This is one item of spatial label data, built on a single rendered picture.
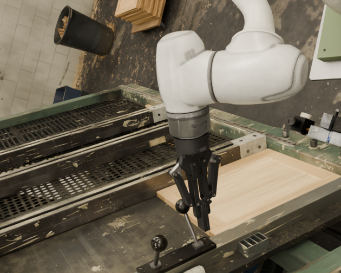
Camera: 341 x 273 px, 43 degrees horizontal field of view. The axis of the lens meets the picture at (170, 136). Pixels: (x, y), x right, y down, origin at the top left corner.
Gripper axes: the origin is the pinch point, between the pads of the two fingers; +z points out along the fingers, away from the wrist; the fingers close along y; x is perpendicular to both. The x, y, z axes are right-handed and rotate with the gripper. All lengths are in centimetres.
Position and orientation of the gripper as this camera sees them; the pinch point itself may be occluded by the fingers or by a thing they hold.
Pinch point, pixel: (202, 215)
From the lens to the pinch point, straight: 101.1
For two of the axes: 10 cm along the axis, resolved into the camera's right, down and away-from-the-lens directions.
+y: 8.6, -2.9, 4.1
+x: -4.8, -2.3, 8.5
